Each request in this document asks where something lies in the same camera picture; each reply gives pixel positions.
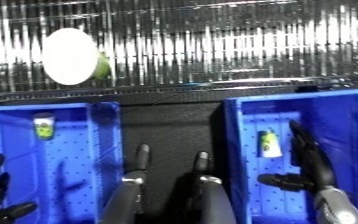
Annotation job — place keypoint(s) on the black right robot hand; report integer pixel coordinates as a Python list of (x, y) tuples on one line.
[(314, 163)]

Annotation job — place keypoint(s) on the green-banded white paper cup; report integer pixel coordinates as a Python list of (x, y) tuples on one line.
[(69, 56), (44, 126), (270, 145)]

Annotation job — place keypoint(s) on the pale right robot arm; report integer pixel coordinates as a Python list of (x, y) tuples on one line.
[(338, 208)]

